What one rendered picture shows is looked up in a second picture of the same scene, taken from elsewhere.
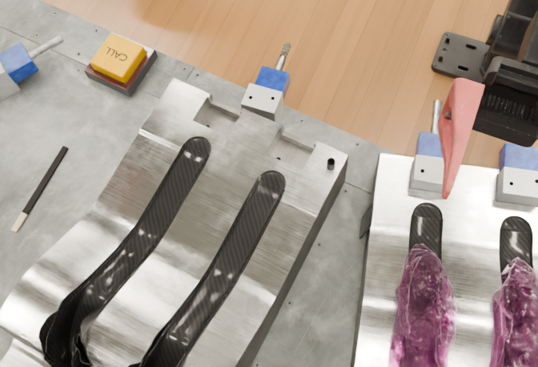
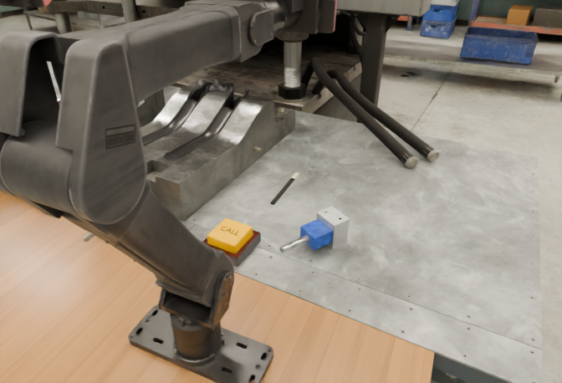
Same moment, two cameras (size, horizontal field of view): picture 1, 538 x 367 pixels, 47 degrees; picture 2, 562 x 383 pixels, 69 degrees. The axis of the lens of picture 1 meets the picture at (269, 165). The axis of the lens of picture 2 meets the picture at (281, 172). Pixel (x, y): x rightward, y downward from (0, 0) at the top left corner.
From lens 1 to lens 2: 120 cm
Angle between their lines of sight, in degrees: 83
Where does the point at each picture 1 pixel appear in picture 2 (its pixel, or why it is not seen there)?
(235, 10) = (118, 288)
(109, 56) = (236, 229)
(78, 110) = (266, 222)
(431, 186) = not seen: hidden behind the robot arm
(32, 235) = (286, 172)
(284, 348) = not seen: hidden behind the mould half
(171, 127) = (186, 163)
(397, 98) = (25, 224)
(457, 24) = not seen: outside the picture
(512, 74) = not seen: outside the picture
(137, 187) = (212, 147)
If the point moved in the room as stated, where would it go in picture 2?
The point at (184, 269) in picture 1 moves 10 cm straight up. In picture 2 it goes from (191, 125) to (186, 85)
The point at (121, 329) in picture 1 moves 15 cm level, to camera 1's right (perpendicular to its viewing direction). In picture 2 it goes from (217, 98) to (156, 100)
